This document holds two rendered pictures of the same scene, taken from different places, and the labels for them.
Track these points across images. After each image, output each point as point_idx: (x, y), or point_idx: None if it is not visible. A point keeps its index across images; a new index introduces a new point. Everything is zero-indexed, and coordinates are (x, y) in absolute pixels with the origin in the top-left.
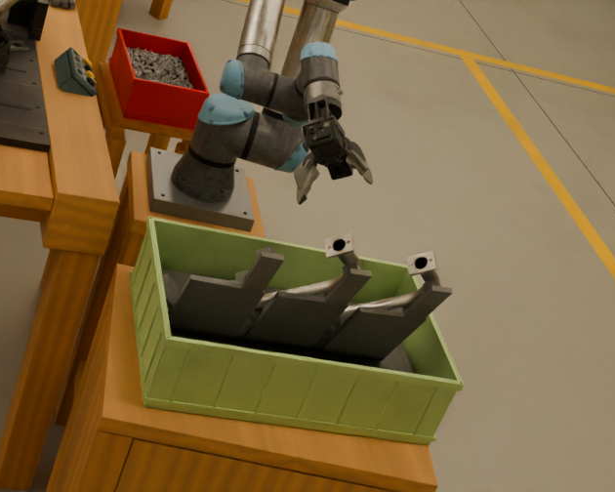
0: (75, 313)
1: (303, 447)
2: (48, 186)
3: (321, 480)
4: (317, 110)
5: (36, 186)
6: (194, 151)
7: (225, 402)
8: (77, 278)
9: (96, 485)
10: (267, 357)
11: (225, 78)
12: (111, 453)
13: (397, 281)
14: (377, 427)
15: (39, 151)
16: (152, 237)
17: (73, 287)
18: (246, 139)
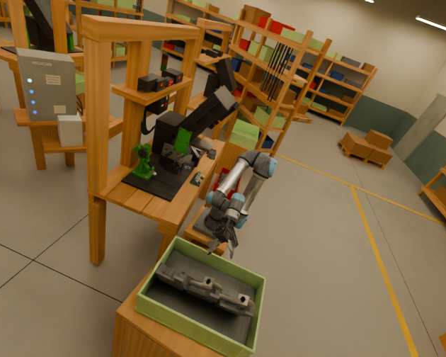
0: None
1: (184, 350)
2: (161, 214)
3: None
4: (224, 221)
5: (156, 213)
6: (209, 213)
7: (161, 320)
8: (167, 242)
9: (118, 328)
10: (173, 314)
11: (206, 197)
12: (120, 322)
13: (260, 282)
14: (219, 350)
15: (168, 201)
16: (170, 244)
17: (166, 244)
18: (224, 214)
